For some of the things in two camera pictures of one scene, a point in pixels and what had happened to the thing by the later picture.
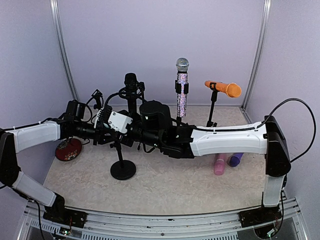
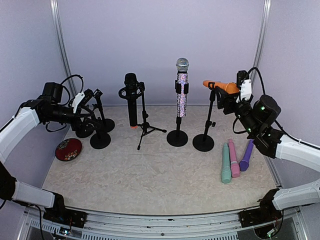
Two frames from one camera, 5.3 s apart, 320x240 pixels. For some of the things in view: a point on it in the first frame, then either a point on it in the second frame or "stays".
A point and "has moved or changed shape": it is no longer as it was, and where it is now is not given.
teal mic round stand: [123, 169] has moved or changed shape
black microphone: [130, 82] stays
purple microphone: [234, 160] -> [244, 164]
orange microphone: [231, 89] stays
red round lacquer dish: [68, 149] stays
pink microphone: [219, 164] -> [235, 166]
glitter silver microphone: [182, 65] stays
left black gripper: [99, 135] -> [75, 123]
